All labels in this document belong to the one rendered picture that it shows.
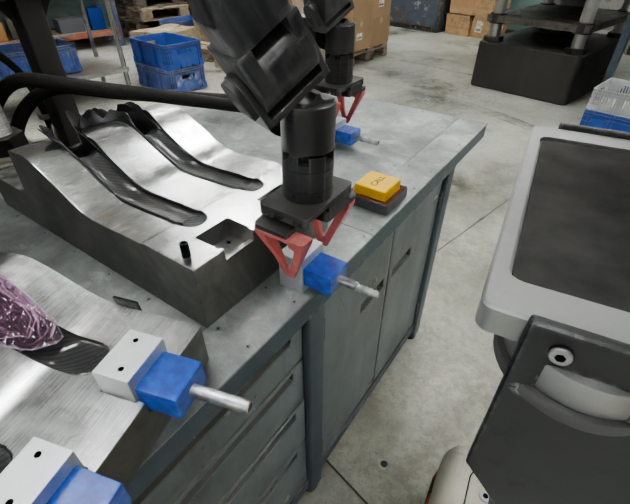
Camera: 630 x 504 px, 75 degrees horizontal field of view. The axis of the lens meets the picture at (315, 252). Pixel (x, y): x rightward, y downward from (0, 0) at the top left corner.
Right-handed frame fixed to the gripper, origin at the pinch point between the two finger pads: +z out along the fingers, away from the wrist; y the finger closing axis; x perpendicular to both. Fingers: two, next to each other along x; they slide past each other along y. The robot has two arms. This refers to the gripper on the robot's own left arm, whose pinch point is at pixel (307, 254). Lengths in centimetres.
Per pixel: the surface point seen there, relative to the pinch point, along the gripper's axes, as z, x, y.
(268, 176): -4.1, -12.1, -8.1
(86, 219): -2.6, -26.3, 12.4
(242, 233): -2.7, -7.2, 3.8
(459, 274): 85, 5, -115
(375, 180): 1.0, -2.1, -24.8
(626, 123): 65, 57, -305
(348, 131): 0.9, -16.3, -41.3
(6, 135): 3, -79, -2
